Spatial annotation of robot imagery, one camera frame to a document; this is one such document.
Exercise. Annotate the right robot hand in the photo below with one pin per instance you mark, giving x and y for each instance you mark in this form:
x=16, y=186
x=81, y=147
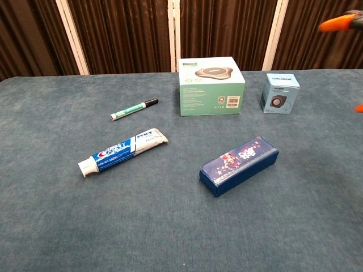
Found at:
x=334, y=22

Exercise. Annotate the card with glasses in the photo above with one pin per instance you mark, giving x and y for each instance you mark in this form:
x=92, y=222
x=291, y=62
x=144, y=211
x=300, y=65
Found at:
x=238, y=167

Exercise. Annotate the brown curtain partition panel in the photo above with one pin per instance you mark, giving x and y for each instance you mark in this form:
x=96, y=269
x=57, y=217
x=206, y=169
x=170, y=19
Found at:
x=312, y=45
x=122, y=34
x=227, y=28
x=28, y=34

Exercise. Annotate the small light-blue speaker box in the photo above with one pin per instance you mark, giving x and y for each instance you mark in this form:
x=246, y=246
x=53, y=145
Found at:
x=279, y=93

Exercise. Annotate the teal speakerphone product box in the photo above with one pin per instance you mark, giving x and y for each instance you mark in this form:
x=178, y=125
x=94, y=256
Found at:
x=210, y=96

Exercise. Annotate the green marker pen black cap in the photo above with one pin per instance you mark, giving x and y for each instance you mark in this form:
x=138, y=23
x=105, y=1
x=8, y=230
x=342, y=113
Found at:
x=130, y=109

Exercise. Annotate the blue white toothpaste tube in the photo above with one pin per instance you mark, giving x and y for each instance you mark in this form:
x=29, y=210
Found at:
x=119, y=153

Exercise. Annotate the blue felt table cover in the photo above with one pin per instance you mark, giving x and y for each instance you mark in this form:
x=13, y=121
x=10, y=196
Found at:
x=85, y=212

